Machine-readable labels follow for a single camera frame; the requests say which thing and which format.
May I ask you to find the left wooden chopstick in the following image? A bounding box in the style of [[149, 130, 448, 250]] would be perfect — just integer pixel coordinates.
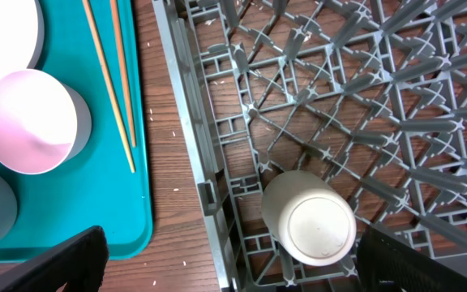
[[82, 0, 135, 174]]

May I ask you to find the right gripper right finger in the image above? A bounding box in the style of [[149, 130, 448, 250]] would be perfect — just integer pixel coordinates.
[[356, 227, 467, 292]]

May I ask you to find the wooden chopstick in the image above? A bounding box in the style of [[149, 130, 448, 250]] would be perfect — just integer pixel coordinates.
[[109, 0, 137, 148], [82, 0, 135, 174]]

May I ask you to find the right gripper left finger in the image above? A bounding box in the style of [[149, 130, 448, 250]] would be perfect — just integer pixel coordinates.
[[0, 225, 109, 292]]

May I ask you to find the large white plate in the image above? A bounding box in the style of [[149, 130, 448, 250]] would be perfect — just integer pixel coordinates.
[[0, 0, 45, 79]]

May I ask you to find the right wooden chopstick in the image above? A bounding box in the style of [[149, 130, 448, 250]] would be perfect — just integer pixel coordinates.
[[109, 0, 137, 148]]

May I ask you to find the teal serving tray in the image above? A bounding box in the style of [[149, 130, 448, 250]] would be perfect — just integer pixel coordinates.
[[0, 1, 153, 263]]

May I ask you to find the grey dishwasher rack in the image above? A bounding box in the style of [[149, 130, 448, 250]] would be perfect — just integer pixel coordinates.
[[153, 0, 467, 291]]

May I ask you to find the white paper cup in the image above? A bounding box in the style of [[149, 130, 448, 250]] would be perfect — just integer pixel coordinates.
[[261, 170, 357, 266]]

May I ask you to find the pink bowl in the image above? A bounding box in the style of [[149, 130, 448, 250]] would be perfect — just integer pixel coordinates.
[[0, 69, 92, 174]]

